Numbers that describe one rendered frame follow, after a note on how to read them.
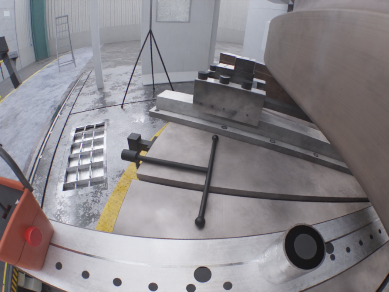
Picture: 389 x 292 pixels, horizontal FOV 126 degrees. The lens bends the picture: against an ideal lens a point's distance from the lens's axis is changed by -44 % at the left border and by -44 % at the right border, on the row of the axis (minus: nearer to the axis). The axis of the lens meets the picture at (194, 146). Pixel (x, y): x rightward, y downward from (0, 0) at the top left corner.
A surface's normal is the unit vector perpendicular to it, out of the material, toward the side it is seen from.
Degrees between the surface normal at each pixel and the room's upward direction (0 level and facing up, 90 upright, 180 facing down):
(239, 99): 90
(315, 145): 71
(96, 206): 0
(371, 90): 90
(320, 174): 0
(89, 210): 0
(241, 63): 90
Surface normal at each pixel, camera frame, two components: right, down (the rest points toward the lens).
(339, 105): -1.00, -0.07
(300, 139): -0.30, 0.29
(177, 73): 0.29, -0.26
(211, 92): -0.35, 0.57
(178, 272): 0.07, -0.78
